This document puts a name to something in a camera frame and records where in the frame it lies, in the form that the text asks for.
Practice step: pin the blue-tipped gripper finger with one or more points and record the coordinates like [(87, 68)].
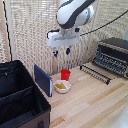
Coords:
[(68, 51), (55, 53)]

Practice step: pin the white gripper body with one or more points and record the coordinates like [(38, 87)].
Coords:
[(63, 38)]

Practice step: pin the yellow food piece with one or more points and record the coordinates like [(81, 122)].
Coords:
[(62, 87), (59, 85)]

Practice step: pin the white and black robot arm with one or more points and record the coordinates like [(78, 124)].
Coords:
[(71, 13)]

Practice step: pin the silver black toaster oven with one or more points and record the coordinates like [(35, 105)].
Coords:
[(115, 43)]

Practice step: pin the red plastic cup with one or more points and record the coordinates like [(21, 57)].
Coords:
[(65, 75)]

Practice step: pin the dark blue upright panel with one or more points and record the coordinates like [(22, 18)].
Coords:
[(42, 79)]

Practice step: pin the woven wooden folding screen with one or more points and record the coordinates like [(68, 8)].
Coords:
[(30, 33)]

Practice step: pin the black fabric storage box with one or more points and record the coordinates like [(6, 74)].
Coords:
[(13, 75)]

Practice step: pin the thin black vertical pole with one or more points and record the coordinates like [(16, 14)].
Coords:
[(8, 33)]

